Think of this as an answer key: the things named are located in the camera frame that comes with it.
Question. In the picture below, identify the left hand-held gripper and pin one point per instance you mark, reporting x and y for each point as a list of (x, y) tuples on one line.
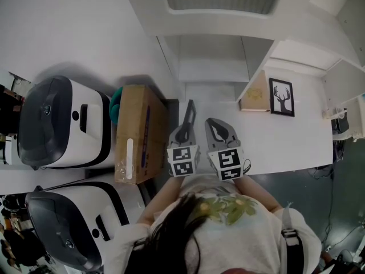
[(182, 158)]

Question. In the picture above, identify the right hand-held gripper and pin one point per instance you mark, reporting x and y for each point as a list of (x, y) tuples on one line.
[(228, 164)]

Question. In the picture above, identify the person's left forearm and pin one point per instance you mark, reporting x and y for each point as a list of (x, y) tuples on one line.
[(162, 198)]

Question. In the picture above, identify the person's right forearm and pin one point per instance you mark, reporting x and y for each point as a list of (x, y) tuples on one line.
[(259, 194)]

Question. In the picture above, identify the white shelf desk unit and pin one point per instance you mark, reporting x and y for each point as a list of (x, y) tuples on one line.
[(285, 141)]

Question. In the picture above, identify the brown cardboard box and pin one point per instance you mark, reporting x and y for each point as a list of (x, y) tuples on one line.
[(134, 130)]

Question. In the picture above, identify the beige flat box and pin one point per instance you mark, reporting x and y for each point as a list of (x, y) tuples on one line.
[(256, 96)]

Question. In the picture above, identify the teal round object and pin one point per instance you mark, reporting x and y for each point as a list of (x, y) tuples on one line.
[(115, 107)]

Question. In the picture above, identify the white black service robot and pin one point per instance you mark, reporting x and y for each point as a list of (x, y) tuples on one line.
[(94, 201), (91, 130)]

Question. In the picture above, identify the person's white shirt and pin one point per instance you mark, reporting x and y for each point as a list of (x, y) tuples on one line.
[(242, 244)]

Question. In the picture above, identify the clear plastic cup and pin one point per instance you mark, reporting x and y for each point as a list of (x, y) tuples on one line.
[(333, 113)]

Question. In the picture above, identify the framed deer picture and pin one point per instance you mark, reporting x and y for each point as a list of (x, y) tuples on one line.
[(282, 98)]

